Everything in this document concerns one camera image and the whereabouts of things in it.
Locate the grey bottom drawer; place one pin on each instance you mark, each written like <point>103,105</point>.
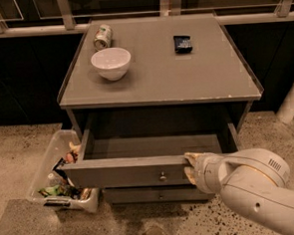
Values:
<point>185,193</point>

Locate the clear plastic bottle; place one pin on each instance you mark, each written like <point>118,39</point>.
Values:
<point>55,180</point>

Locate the brass top drawer knob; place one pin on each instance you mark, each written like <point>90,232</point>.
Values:
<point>162,176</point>

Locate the green white soda can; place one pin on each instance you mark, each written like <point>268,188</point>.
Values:
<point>103,37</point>

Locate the dark blue snack packet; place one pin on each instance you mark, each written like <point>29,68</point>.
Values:
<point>182,44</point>

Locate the clear plastic bin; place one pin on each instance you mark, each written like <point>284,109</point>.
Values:
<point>63,142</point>

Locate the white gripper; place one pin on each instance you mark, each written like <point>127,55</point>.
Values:
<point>205,168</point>

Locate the metal window railing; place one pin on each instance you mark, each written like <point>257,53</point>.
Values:
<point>34,17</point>

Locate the grey top drawer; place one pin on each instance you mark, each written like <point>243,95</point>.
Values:
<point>131,147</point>

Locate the grey drawer cabinet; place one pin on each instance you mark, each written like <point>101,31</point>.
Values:
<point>213,73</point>

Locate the white ceramic bowl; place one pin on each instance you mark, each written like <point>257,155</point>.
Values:
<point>111,63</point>

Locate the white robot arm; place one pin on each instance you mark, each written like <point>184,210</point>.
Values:
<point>257,181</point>

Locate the green snack bag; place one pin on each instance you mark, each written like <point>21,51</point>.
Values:
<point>56,190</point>

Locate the grey drawer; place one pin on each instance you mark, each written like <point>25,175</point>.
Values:
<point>131,147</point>
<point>185,193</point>

